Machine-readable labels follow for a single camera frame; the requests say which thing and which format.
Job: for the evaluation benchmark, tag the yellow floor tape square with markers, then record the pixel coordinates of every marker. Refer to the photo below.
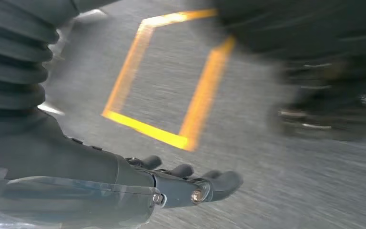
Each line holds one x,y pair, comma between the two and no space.
151,131

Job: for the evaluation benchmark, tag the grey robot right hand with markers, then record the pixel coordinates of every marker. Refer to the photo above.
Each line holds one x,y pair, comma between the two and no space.
44,158

